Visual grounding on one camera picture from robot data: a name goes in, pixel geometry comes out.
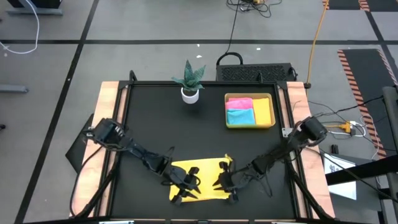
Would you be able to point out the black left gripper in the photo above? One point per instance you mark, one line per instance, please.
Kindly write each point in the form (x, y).
(178, 177)

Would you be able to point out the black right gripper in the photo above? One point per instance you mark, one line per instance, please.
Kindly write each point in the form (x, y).
(237, 182)

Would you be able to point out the yellow microfiber towel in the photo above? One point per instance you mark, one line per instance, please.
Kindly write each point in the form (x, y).
(206, 174)

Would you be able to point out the green translucent plastic tray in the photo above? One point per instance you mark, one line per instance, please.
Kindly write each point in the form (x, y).
(248, 127)

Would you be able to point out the blue microfiber towel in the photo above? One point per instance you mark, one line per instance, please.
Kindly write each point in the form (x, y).
(241, 117)

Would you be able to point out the pink microfiber towel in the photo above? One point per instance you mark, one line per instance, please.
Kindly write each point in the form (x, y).
(239, 104)

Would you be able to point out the orange microfiber towel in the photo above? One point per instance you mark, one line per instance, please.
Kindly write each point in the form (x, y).
(262, 111)

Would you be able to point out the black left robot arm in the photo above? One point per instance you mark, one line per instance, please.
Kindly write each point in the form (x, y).
(133, 149)

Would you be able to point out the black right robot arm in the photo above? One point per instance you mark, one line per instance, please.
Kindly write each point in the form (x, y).
(280, 152)

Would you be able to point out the yellow tape tag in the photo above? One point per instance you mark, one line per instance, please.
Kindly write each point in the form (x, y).
(229, 157)

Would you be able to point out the snake plant in white pot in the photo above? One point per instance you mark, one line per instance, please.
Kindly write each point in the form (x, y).
(190, 98)

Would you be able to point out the black perforated computer case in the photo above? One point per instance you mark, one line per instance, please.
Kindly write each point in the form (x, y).
(255, 73)

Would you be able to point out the small black floor object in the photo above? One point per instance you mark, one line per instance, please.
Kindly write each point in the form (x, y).
(334, 149)

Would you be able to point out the wooden table side board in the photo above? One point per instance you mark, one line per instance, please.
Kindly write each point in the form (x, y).
(297, 93)
(105, 93)

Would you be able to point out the white paper sheet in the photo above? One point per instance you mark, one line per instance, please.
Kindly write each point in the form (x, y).
(342, 189)

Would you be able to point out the yellow power plug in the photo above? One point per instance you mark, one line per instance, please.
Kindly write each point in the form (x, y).
(345, 126)

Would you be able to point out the black metal bar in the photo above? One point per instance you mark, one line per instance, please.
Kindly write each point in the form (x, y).
(367, 169)

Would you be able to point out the black mat striped edge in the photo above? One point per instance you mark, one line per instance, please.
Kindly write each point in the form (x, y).
(370, 77)
(343, 3)

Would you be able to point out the grey desk foot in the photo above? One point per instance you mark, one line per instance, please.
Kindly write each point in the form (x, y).
(12, 89)

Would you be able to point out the grey desk base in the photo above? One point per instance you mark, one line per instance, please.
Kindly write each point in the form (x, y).
(34, 12)

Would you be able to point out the black aluminium table frame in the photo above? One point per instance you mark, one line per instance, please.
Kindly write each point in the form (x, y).
(155, 83)

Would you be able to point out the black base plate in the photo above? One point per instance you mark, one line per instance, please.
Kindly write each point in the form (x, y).
(77, 152)

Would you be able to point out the black upright post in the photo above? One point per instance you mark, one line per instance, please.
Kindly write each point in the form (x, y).
(391, 124)

